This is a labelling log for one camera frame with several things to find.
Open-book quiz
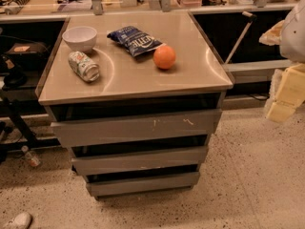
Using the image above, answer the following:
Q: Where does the orange fruit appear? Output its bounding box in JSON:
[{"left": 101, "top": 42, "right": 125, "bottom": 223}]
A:
[{"left": 153, "top": 45, "right": 175, "bottom": 70}]

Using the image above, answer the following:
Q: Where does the green white soda can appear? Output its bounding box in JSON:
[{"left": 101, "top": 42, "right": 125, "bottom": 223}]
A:
[{"left": 68, "top": 52, "right": 100, "bottom": 82}]

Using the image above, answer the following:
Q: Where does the grey top drawer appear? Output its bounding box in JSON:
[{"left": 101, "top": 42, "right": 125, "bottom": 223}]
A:
[{"left": 51, "top": 109, "right": 221, "bottom": 147}]

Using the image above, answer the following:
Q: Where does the white bowl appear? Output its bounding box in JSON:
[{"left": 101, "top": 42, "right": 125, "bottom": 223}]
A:
[{"left": 62, "top": 26, "right": 97, "bottom": 52}]

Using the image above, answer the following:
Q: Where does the grey drawer cabinet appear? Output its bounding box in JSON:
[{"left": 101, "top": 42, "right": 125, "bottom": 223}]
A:
[{"left": 36, "top": 11, "right": 233, "bottom": 184}]

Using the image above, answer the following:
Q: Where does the white shoe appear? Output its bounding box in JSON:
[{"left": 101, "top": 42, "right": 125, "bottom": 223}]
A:
[{"left": 1, "top": 212, "right": 32, "bottom": 229}]

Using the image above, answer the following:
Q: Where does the black stand frame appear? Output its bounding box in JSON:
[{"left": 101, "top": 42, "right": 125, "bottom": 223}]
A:
[{"left": 0, "top": 92, "right": 59, "bottom": 162}]

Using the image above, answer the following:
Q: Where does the white stick black tip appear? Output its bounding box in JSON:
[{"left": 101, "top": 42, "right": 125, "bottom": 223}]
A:
[{"left": 225, "top": 10, "right": 257, "bottom": 64}]

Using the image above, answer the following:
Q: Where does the grey middle drawer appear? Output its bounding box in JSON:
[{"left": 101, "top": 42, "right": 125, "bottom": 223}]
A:
[{"left": 71, "top": 146, "right": 208, "bottom": 176}]

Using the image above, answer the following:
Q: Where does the grey drawer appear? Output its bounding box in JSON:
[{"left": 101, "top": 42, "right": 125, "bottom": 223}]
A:
[
  {"left": 51, "top": 109, "right": 221, "bottom": 147},
  {"left": 71, "top": 146, "right": 208, "bottom": 176},
  {"left": 86, "top": 172, "right": 200, "bottom": 197}
]

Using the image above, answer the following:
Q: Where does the plastic bottle on floor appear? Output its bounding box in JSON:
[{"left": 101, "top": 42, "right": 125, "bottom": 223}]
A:
[{"left": 21, "top": 146, "right": 41, "bottom": 167}]

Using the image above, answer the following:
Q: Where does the black bag under bench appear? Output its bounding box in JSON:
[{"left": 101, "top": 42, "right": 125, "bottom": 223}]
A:
[{"left": 5, "top": 42, "right": 49, "bottom": 71}]

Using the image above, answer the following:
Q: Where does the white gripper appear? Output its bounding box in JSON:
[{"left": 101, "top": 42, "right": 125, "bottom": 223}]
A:
[{"left": 259, "top": 0, "right": 305, "bottom": 123}]

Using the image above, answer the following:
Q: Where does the grey bottom drawer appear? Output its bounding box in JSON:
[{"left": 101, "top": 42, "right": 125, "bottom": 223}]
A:
[{"left": 86, "top": 172, "right": 200, "bottom": 197}]

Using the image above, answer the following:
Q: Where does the blue chip bag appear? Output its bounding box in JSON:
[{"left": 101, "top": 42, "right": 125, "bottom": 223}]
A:
[{"left": 107, "top": 26, "right": 163, "bottom": 57}]

